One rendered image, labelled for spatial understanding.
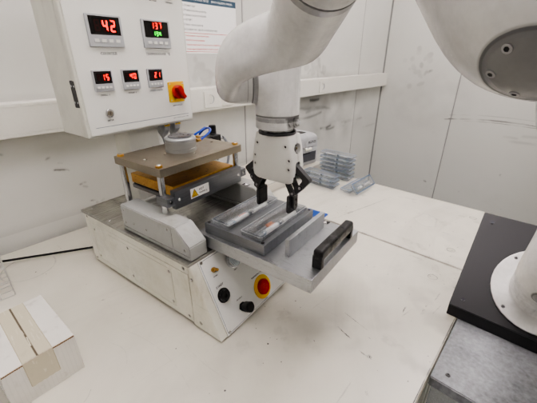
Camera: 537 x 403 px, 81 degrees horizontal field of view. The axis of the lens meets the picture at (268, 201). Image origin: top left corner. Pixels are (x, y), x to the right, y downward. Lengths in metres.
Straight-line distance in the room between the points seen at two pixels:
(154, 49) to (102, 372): 0.77
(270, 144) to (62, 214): 0.92
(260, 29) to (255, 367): 0.62
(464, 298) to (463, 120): 2.12
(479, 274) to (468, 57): 0.75
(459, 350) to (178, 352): 0.61
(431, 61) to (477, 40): 2.72
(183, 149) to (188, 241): 0.25
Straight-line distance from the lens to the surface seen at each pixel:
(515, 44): 0.22
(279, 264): 0.61
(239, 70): 0.50
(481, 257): 0.95
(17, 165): 1.28
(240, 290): 0.79
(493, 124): 2.87
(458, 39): 0.24
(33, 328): 0.82
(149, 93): 0.95
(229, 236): 0.68
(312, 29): 0.41
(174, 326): 0.83
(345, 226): 0.68
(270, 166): 0.64
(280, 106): 0.59
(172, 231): 0.71
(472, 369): 0.84
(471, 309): 0.92
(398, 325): 0.86
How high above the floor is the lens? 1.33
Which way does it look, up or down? 25 degrees down
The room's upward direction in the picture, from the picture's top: straight up
